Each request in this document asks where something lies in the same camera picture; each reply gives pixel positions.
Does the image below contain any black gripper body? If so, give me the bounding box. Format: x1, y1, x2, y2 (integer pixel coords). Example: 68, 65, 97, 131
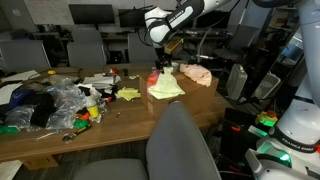
154, 45, 174, 69

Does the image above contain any pink orange shirt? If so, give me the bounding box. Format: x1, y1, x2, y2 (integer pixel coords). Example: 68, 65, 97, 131
146, 69, 162, 89

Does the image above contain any yellow green shirt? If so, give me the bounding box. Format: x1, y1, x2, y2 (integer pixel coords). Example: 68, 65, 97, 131
147, 66, 186, 101

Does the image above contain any peach shirt orange print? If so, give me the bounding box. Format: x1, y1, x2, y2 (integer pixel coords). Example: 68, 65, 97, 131
179, 63, 213, 88

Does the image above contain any grey conference chair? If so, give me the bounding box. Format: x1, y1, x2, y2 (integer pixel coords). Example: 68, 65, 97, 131
66, 41, 108, 68
71, 29, 105, 44
127, 32, 158, 65
0, 39, 52, 72

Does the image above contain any large cardboard box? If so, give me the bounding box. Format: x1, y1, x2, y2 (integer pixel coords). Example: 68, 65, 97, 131
138, 70, 220, 122

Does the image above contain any dark grey desk chair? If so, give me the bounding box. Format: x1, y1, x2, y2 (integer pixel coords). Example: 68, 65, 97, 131
212, 25, 262, 63

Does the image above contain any grey swivel office chair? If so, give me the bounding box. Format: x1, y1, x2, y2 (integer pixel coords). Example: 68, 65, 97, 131
71, 100, 223, 180

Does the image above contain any small cardboard box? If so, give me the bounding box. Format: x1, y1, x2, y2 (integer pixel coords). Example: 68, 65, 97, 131
20, 154, 60, 172

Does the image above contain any yellow cloth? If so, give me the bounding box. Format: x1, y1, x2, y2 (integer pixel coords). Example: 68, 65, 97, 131
116, 86, 142, 102

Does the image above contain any black computer monitor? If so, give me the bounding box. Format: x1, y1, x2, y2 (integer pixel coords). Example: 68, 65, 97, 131
117, 8, 156, 29
68, 3, 116, 31
195, 10, 232, 30

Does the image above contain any white paper stack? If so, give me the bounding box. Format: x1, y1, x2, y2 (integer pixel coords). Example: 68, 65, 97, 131
81, 73, 117, 91

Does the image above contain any white space heater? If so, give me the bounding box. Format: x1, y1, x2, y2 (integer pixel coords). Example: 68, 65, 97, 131
225, 63, 249, 102

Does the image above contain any clear plastic water bottle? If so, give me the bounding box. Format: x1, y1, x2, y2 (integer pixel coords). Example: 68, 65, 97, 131
96, 97, 108, 113

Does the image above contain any white bottle yellow label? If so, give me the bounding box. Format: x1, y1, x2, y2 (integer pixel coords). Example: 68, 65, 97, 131
84, 90, 101, 120

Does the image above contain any orange plastic object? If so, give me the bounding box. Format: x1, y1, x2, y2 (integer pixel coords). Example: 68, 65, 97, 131
75, 111, 92, 122

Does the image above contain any green plastic object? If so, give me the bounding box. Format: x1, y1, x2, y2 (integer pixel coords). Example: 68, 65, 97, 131
72, 118, 92, 130

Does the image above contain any black yellow hand tool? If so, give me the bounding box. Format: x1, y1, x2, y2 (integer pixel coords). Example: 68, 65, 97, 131
61, 124, 93, 144

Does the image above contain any green lit light bar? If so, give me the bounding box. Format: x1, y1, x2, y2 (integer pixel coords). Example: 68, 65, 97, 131
247, 125, 269, 138

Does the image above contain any metal shelf rack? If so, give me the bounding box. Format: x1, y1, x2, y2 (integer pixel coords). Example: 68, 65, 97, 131
261, 4, 303, 68

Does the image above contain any white whiteboard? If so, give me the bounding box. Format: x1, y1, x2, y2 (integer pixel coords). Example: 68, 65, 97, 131
23, 0, 78, 26

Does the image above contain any black garment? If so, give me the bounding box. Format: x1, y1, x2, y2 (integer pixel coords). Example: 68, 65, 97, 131
23, 91, 58, 128

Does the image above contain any white paper sheet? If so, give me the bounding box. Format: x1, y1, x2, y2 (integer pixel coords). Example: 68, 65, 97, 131
0, 69, 42, 83
0, 82, 24, 106

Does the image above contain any blue garment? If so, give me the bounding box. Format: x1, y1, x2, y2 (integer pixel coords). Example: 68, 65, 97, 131
8, 87, 37, 110

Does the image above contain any white floor sheet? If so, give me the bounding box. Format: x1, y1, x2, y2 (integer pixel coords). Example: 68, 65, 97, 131
0, 159, 23, 180

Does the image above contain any gold wrist camera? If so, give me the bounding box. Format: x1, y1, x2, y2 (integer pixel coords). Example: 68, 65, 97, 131
164, 37, 185, 55

